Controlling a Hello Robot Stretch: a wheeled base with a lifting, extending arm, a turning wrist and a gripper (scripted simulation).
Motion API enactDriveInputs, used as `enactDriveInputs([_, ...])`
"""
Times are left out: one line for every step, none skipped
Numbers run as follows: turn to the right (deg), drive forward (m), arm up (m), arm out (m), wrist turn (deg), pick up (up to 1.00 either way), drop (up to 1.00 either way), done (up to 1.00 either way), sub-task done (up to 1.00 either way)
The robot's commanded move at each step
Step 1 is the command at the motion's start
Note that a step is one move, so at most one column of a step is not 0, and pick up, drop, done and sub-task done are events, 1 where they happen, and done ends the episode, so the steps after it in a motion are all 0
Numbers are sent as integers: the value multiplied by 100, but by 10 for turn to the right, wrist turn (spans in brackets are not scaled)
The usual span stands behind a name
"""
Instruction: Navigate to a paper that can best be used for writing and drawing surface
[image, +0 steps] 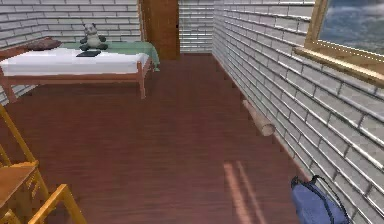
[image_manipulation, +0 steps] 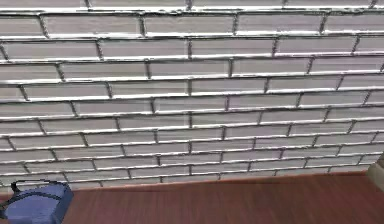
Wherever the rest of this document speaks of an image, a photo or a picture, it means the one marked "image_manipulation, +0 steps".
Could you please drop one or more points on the beige furniture corner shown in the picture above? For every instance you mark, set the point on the beige furniture corner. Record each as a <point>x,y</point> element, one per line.
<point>377,176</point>

